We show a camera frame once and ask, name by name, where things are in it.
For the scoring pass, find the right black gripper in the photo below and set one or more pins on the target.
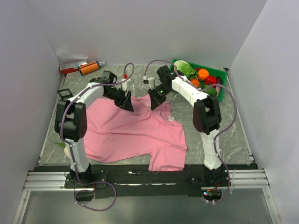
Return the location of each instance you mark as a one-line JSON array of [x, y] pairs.
[[155, 102]]

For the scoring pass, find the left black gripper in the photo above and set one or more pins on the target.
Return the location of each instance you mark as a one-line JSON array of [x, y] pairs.
[[126, 103]]

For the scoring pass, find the pink t-shirt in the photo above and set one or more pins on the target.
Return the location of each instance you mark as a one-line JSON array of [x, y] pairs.
[[114, 134]]

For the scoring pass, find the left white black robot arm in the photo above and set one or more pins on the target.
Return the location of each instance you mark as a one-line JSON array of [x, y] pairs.
[[71, 120]]

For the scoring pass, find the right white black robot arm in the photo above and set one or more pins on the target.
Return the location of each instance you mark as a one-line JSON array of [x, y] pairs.
[[206, 117]]

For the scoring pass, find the green lettuce toy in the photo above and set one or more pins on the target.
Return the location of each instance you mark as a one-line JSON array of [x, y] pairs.
[[186, 69]]

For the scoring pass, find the orange cylindrical bottle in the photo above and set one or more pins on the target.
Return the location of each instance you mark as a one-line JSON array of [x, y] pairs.
[[90, 67]]

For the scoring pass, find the orange toy fruit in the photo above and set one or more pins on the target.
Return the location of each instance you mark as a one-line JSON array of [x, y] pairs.
[[202, 75]]

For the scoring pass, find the green pepper toy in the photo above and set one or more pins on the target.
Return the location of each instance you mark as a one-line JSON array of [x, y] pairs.
[[211, 91]]

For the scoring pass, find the purple eggplant toy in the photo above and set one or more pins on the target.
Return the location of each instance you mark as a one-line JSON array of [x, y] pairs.
[[218, 88]]

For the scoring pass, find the green plastic bin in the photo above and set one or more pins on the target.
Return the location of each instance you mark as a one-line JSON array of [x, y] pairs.
[[214, 75]]

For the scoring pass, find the red white flat box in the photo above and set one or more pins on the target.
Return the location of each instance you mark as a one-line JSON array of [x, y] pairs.
[[71, 67]]

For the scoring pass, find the white daikon radish toy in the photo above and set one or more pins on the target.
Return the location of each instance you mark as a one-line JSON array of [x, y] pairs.
[[64, 146]]

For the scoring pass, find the clear plastic bag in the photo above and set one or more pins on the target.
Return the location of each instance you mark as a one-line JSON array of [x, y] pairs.
[[68, 56]]

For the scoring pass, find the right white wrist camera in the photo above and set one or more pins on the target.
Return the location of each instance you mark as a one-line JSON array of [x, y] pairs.
[[149, 81]]

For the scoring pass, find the small black square frame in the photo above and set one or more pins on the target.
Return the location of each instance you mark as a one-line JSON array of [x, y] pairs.
[[65, 93]]

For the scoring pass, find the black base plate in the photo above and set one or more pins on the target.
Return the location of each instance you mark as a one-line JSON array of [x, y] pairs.
[[137, 180]]

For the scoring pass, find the aluminium rail frame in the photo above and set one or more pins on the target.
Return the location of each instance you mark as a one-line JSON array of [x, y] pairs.
[[45, 200]]

